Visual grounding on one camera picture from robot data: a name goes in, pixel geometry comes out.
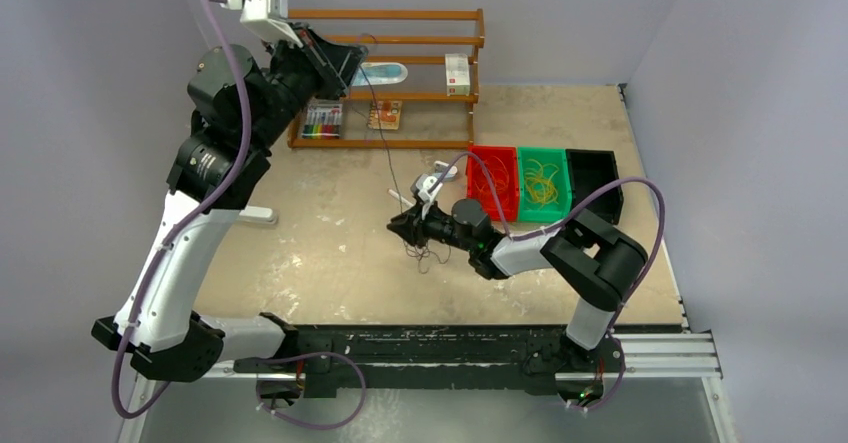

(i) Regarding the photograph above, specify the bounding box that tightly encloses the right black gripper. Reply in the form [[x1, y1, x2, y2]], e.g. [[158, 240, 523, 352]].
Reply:
[[387, 197, 475, 253]]

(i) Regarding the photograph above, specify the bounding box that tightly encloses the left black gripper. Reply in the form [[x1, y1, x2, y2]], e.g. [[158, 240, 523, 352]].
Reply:
[[247, 21, 366, 151]]

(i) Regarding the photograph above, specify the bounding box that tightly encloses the yellow cable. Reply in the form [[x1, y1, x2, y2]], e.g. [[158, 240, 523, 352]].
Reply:
[[523, 158, 563, 208]]

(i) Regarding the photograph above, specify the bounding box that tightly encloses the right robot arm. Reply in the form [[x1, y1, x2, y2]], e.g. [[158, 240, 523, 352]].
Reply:
[[387, 198, 652, 370]]

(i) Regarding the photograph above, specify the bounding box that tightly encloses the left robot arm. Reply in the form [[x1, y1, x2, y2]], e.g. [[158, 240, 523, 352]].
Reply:
[[92, 24, 368, 382]]

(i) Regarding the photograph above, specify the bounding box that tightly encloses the blue oval packaged item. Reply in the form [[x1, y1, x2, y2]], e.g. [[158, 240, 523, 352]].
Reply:
[[350, 62, 408, 87]]

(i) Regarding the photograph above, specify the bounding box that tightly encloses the marker pen set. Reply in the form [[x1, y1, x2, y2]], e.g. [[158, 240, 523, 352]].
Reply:
[[301, 100, 344, 140]]

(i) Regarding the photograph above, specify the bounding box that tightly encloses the white pen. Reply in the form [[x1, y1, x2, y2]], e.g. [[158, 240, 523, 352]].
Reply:
[[387, 188, 414, 208]]

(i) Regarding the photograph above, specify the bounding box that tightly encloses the orange small notebook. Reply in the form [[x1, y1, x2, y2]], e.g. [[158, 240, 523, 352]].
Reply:
[[367, 100, 403, 131]]

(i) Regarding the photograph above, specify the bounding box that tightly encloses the red plastic bin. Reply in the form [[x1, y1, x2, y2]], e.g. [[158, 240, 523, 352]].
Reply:
[[465, 145, 520, 222]]

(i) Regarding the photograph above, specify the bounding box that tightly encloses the green plastic bin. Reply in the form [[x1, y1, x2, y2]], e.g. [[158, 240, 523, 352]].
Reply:
[[516, 147, 572, 224]]

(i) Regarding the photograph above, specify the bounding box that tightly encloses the white red box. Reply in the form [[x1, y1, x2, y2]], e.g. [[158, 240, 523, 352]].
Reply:
[[444, 53, 471, 96]]

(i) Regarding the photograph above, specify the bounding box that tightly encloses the wooden shelf rack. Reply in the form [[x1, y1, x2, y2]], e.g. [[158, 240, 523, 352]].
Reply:
[[288, 9, 485, 150]]

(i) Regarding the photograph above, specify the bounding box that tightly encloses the black plastic bin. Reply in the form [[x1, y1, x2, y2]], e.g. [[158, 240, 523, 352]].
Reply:
[[565, 149, 624, 225]]

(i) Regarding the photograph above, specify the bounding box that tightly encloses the white rectangular eraser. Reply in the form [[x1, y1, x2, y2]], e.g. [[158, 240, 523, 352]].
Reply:
[[238, 206, 278, 225]]

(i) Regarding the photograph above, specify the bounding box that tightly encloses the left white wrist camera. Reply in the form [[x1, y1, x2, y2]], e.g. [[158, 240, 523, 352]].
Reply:
[[220, 0, 303, 48]]

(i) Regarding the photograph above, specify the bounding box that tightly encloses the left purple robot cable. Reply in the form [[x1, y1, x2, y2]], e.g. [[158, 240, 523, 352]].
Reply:
[[111, 0, 367, 431]]

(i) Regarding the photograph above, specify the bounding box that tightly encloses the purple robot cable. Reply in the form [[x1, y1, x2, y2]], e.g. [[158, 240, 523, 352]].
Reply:
[[433, 151, 666, 413], [111, 0, 367, 431]]

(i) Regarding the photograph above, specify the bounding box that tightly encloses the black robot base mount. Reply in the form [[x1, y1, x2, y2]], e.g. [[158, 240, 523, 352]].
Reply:
[[234, 324, 624, 399]]

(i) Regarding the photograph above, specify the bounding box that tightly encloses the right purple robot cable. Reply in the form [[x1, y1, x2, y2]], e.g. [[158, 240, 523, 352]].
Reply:
[[433, 151, 666, 413]]

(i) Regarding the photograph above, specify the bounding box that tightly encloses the aluminium rail frame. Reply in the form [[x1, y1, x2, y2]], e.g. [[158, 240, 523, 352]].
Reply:
[[117, 80, 738, 443]]

